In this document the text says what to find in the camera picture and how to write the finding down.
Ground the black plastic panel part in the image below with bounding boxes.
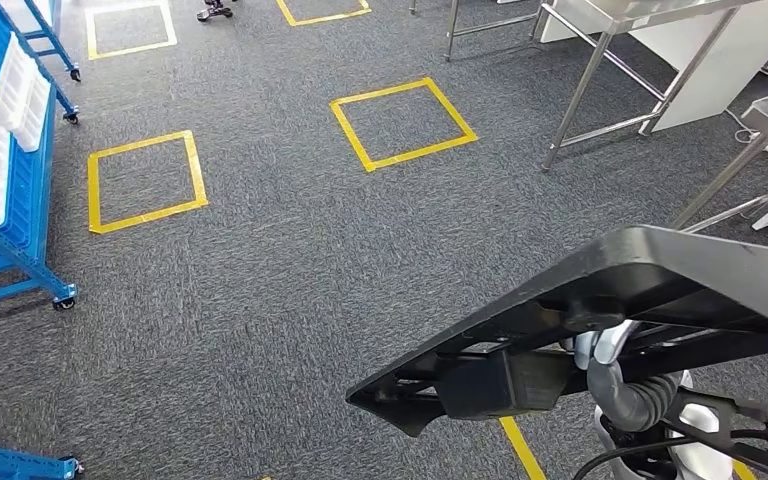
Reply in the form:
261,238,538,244
345,225,768,439

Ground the blue wheeled shelf cart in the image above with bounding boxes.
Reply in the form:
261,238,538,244
19,0,84,84
0,0,82,313

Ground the blue metal shelf rack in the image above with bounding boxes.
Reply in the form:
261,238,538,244
0,439,85,480

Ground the yellow floor tape square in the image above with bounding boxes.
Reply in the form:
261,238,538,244
84,0,179,62
87,129,209,236
328,76,479,174
273,0,373,28

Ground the yellow floor tape line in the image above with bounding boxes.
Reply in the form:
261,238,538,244
498,415,549,480

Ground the black floor device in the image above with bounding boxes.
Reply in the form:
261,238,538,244
196,0,234,23

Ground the white panel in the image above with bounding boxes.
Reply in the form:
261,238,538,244
629,0,768,134

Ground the steel table frame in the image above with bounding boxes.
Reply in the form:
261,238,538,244
409,0,548,64

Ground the black cable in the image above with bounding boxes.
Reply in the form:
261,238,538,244
572,433,703,480

